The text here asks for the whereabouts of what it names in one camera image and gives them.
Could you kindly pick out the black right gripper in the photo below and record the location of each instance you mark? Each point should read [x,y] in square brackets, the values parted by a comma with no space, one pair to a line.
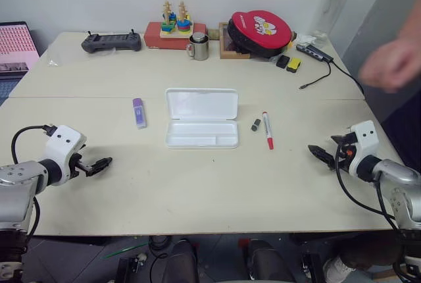
[345,151]

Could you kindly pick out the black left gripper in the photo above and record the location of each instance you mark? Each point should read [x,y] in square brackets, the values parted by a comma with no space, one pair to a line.
[76,166]

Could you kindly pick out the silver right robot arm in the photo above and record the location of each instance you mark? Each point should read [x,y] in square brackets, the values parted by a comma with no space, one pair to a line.
[399,177]

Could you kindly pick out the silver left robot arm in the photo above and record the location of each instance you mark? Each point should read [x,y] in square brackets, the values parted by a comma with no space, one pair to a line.
[16,177]

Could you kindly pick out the person's bare forearm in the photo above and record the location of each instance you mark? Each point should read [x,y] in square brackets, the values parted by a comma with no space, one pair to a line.
[412,19]

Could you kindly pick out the white open pencil case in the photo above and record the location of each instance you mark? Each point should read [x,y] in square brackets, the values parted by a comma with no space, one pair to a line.
[201,121]

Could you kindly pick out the person's bare hand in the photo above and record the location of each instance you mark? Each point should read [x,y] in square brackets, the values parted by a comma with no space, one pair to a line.
[389,64]

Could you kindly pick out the red whiteboard marker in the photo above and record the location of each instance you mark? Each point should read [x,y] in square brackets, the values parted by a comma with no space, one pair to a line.
[268,130]

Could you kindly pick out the purple glue stick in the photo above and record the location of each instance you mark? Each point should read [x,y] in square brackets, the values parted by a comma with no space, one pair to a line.
[139,113]

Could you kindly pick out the small black eraser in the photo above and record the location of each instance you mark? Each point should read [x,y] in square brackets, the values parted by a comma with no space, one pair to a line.
[255,124]

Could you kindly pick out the person's dark trousers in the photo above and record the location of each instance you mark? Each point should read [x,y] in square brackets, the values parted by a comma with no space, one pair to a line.
[401,118]

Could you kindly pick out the green stick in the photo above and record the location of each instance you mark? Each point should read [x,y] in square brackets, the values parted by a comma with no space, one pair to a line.
[123,250]

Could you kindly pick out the yellow black block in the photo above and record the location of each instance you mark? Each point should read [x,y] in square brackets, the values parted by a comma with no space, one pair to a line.
[293,64]

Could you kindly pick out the small black block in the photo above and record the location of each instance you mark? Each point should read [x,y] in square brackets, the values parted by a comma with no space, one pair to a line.
[283,61]

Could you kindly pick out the grey usb hub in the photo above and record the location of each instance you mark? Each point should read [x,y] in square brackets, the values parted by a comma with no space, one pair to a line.
[314,52]

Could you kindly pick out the white shoe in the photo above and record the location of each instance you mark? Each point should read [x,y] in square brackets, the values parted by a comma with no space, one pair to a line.
[337,270]

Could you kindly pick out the dark rounded robot leg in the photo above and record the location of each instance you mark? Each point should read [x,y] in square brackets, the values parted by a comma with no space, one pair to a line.
[182,263]
[266,263]

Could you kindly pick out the white crumpled tissue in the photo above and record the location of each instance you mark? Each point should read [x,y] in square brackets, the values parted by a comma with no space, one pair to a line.
[307,37]

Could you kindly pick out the clear plastic bag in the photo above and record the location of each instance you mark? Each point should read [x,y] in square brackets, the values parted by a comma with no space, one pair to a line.
[54,54]

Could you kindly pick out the dark grey handheld controller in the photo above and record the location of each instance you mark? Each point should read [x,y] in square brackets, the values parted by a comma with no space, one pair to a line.
[112,42]

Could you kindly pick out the red black boxing pad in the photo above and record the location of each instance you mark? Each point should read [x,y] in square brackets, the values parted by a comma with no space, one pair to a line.
[260,33]

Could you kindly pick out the red cardboard box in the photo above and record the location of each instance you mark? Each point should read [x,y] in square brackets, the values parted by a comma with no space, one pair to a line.
[154,37]

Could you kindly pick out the wooden tray box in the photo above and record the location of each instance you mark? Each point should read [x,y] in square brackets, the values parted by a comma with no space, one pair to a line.
[228,51]

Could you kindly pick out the laptop with pink screen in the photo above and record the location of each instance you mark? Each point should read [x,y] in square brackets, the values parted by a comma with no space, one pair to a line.
[14,46]

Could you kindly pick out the clear bottle green lid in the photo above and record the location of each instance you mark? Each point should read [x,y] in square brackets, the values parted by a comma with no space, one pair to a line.
[335,6]

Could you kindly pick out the stainless steel mug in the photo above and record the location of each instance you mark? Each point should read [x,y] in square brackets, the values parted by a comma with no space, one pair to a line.
[199,47]

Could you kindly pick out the wooden colourful stacking toy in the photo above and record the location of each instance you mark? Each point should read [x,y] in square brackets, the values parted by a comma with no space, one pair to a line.
[176,26]

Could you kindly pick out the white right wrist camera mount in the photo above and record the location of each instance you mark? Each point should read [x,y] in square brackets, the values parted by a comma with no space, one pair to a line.
[363,141]

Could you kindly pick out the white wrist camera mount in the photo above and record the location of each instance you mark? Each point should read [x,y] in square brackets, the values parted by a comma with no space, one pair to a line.
[60,141]
[363,141]

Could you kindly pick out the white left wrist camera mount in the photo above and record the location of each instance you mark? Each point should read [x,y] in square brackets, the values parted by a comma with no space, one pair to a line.
[60,141]

